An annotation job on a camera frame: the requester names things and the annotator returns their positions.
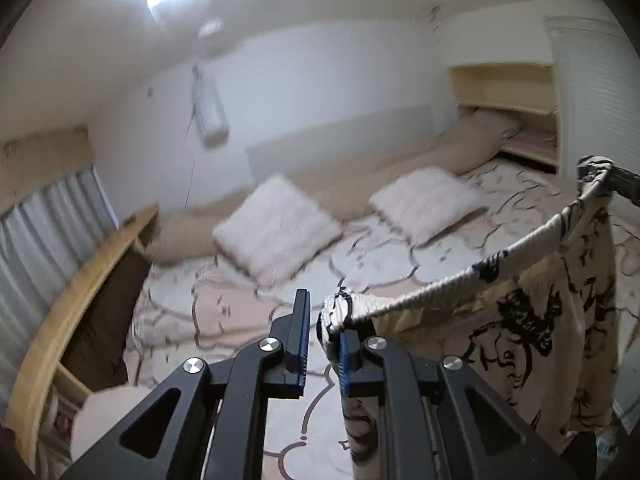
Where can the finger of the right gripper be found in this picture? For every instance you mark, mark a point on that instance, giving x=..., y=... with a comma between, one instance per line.
x=624, y=182

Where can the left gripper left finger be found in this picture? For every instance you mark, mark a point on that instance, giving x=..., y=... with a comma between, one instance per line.
x=207, y=420

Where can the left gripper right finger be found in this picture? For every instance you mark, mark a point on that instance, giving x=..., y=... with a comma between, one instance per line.
x=411, y=418

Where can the beige graffiti print pants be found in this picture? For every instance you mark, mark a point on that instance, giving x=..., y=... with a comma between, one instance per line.
x=537, y=321

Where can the stack of folded clothes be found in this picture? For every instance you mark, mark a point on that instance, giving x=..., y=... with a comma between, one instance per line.
x=68, y=430

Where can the bear pattern bed cover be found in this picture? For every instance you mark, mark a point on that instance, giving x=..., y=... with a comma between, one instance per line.
x=207, y=308

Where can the white louvered door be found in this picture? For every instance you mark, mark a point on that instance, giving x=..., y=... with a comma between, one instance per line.
x=597, y=70

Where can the beige long bolster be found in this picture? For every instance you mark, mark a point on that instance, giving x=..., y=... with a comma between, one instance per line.
x=342, y=189

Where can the wooden bed shelf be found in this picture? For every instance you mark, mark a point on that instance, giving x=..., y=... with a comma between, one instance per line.
x=41, y=369

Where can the left fluffy white pillow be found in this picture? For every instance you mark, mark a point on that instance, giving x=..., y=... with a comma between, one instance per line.
x=275, y=231

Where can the fluffy white pillow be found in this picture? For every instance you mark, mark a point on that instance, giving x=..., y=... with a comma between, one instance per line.
x=275, y=231
x=427, y=202

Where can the right fluffy white pillow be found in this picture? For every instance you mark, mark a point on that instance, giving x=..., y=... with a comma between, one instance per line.
x=427, y=202

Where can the grey curtain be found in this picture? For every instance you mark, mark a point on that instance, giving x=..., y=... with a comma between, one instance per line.
x=45, y=239

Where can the cream wall niche shelf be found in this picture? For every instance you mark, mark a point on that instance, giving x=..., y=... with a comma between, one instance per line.
x=527, y=92

